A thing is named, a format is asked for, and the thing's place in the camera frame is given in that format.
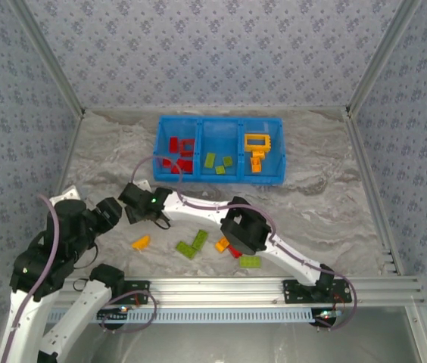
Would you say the aluminium cross rail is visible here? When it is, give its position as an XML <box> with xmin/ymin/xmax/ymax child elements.
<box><xmin>11</xmin><ymin>275</ymin><xmax>425</xmax><ymax>307</ymax></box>

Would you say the yellow lego arch piece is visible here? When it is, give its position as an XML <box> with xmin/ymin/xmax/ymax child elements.
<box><xmin>131</xmin><ymin>234</ymin><xmax>151</xmax><ymax>251</ymax></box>

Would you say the red lego window frame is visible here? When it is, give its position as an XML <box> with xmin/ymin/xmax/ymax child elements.
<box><xmin>179</xmin><ymin>138</ymin><xmax>196</xmax><ymax>158</ymax></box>

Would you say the long green lego brick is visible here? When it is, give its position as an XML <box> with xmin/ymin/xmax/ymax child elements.
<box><xmin>191</xmin><ymin>229</ymin><xmax>210</xmax><ymax>251</ymax></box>

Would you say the aluminium corner post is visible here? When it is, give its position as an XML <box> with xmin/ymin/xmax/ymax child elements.
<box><xmin>344</xmin><ymin>0</ymin><xmax>425</xmax><ymax>116</ymax></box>
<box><xmin>7</xmin><ymin>0</ymin><xmax>86</xmax><ymax>116</ymax></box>

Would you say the yellow lego window frame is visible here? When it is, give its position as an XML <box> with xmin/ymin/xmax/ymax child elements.
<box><xmin>244</xmin><ymin>133</ymin><xmax>273</xmax><ymax>153</ymax></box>

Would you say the aluminium frame leg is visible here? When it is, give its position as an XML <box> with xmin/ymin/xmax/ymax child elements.
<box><xmin>404</xmin><ymin>305</ymin><xmax>427</xmax><ymax>363</ymax></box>

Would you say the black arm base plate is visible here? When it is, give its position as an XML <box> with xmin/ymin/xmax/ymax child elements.
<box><xmin>281</xmin><ymin>278</ymin><xmax>353</xmax><ymax>306</ymax></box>
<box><xmin>81</xmin><ymin>280</ymin><xmax>151</xmax><ymax>306</ymax></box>

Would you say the slotted grey cable duct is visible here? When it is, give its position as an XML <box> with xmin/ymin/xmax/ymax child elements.
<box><xmin>46</xmin><ymin>306</ymin><xmax>316</xmax><ymax>324</ymax></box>

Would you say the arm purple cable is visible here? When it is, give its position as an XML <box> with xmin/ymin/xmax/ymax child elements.
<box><xmin>132</xmin><ymin>155</ymin><xmax>358</xmax><ymax>333</ymax></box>
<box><xmin>0</xmin><ymin>194</ymin><xmax>158</xmax><ymax>363</ymax></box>

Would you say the small lit circuit board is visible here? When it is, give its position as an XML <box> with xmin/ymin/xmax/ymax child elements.
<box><xmin>310</xmin><ymin>308</ymin><xmax>340</xmax><ymax>328</ymax></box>
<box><xmin>97</xmin><ymin>306</ymin><xmax>130</xmax><ymax>325</ymax></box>

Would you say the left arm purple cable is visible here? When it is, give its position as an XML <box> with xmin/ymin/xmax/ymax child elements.
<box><xmin>0</xmin><ymin>194</ymin><xmax>158</xmax><ymax>363</ymax></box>

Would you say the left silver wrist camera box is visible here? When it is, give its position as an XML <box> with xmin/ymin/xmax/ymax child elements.
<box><xmin>48</xmin><ymin>184</ymin><xmax>83</xmax><ymax>202</ymax></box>

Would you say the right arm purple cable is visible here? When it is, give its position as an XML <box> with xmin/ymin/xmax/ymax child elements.
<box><xmin>132</xmin><ymin>155</ymin><xmax>358</xmax><ymax>333</ymax></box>

